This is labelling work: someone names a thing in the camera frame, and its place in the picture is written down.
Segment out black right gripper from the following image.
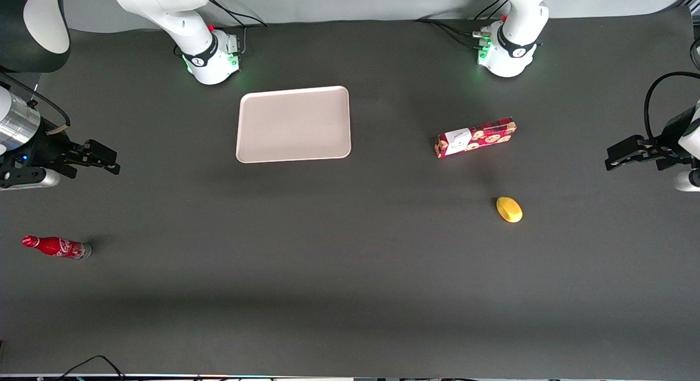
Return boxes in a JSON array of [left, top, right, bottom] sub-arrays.
[[0, 130, 121, 188]]

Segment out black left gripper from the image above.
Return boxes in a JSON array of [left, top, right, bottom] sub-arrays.
[[604, 105, 698, 172]]

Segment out red coke bottle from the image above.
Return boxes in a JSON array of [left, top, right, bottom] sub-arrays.
[[22, 235, 92, 260]]

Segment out beige plastic tray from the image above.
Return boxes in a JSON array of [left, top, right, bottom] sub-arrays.
[[236, 86, 352, 164]]

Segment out yellow lemon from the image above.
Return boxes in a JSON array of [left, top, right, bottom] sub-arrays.
[[496, 196, 523, 224]]

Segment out red cookie box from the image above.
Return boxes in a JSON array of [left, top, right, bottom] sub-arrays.
[[435, 116, 517, 159]]

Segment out black left wrist cable loop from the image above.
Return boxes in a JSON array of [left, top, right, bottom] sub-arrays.
[[644, 37, 700, 148]]

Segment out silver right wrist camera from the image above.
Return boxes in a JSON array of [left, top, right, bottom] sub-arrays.
[[0, 168, 61, 191]]

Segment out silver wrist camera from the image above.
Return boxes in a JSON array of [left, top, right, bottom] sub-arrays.
[[675, 170, 700, 192], [0, 168, 61, 191]]

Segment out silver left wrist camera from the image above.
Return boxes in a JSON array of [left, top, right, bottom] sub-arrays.
[[675, 170, 700, 192]]

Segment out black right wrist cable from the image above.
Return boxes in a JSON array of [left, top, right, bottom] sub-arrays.
[[0, 69, 72, 137]]

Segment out black right arm base cables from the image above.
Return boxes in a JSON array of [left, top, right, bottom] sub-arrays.
[[174, 0, 269, 58]]

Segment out black arm base cables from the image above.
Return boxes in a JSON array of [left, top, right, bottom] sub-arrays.
[[414, 0, 506, 49], [174, 0, 269, 58]]

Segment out black cable at table edge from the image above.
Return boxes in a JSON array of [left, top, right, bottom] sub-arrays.
[[52, 355, 129, 381]]

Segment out black left arm base cables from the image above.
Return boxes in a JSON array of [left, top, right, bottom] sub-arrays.
[[414, 0, 506, 49]]

